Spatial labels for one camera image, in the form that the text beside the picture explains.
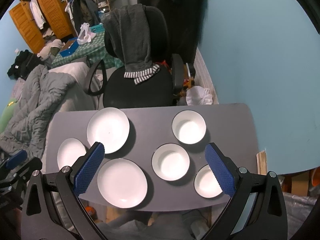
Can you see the green checkered tablecloth table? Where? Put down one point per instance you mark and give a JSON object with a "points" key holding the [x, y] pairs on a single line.
{"points": [[94, 51]]}

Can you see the white bed sheet mattress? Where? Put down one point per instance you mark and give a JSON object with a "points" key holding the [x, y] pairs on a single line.
{"points": [[76, 99]]}

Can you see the white plastic bag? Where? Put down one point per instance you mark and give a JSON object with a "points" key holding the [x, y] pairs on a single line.
{"points": [[86, 35]]}

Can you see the blue box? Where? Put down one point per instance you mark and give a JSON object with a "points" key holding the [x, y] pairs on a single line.
{"points": [[69, 48]]}

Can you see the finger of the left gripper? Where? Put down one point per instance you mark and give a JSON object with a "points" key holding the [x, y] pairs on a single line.
{"points": [[16, 160]]}

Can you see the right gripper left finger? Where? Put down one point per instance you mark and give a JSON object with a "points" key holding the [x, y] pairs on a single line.
{"points": [[85, 167]]}

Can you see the black clothes pile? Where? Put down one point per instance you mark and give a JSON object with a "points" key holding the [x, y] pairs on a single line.
{"points": [[24, 63]]}

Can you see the small white plate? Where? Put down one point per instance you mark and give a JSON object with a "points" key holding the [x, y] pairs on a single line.
{"points": [[69, 151]]}

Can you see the white cloth on floor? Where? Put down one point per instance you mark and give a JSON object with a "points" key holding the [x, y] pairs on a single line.
{"points": [[198, 95]]}

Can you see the black office chair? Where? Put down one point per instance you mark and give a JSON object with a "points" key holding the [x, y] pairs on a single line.
{"points": [[160, 90]]}

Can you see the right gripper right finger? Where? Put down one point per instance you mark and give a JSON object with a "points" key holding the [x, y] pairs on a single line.
{"points": [[225, 171]]}

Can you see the large white plate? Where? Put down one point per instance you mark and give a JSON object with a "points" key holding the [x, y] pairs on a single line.
{"points": [[109, 126], [122, 183]]}

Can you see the grey quilted comforter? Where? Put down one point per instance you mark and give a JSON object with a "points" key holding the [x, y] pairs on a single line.
{"points": [[42, 93]]}

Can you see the orange wooden wardrobe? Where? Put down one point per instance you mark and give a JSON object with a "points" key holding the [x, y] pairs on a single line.
{"points": [[33, 18]]}

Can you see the white bowl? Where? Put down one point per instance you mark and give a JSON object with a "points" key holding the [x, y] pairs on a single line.
{"points": [[206, 184], [170, 162], [189, 127]]}

